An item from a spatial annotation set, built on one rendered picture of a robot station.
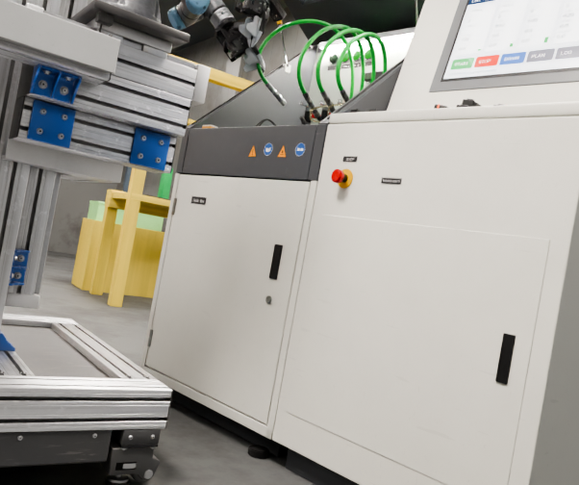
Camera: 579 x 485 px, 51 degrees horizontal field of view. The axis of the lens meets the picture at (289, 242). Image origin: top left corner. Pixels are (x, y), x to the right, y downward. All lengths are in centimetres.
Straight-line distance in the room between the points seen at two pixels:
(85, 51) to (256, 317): 88
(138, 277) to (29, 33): 400
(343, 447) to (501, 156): 78
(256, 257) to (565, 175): 90
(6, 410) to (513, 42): 150
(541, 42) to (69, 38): 114
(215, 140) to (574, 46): 109
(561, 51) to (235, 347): 119
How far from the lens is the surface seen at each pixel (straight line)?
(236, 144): 199
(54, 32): 132
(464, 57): 187
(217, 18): 225
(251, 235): 185
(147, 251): 518
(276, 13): 208
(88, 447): 144
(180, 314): 209
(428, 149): 149
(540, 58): 175
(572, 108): 136
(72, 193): 917
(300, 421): 167
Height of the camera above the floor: 59
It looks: 1 degrees up
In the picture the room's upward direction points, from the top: 10 degrees clockwise
